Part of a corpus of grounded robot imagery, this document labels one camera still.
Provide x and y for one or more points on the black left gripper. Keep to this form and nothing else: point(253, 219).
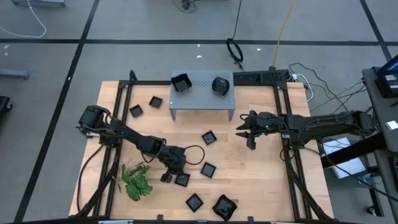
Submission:
point(174, 158)

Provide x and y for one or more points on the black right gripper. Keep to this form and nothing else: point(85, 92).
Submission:
point(264, 124)

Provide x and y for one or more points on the small black square plate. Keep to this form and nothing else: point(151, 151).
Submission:
point(208, 170)
point(209, 137)
point(155, 102)
point(183, 180)
point(194, 202)
point(136, 111)

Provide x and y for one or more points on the black rounded wavy plate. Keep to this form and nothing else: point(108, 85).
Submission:
point(220, 87)

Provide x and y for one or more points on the black wavy square plate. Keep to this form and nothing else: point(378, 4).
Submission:
point(181, 84)
point(224, 208)

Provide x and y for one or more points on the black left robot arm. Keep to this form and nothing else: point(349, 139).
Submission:
point(126, 132)

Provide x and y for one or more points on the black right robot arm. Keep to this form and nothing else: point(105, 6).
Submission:
point(326, 123)

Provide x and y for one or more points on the green artificial leaf plant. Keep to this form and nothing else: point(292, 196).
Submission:
point(138, 186)

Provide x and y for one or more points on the black perforated power box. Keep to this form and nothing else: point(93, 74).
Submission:
point(247, 77)
point(275, 76)

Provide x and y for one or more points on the grey perforated metal shelf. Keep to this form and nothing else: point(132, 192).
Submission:
point(202, 99)

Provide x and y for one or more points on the white paper sheet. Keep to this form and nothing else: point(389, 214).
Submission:
point(345, 168)

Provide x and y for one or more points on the black desk support bar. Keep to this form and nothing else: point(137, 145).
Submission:
point(357, 149)

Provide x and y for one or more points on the grey side desk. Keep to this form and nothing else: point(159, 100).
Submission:
point(380, 119)

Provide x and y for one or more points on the white note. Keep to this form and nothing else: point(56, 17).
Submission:
point(392, 125)

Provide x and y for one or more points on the black laptop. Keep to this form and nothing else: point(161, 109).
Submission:
point(387, 84)

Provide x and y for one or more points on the black caster wheel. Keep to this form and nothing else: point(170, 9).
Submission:
point(371, 211)

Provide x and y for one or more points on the grey table foot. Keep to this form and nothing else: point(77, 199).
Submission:
point(14, 74)

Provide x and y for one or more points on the grey table base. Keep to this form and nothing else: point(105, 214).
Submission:
point(38, 2)

